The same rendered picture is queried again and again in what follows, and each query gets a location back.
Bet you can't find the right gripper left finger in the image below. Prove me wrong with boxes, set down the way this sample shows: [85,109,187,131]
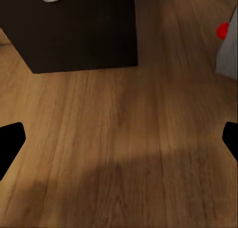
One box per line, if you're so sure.
[0,122,26,181]

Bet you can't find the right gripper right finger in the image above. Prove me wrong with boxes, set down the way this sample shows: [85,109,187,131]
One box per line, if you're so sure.
[222,122,238,162]

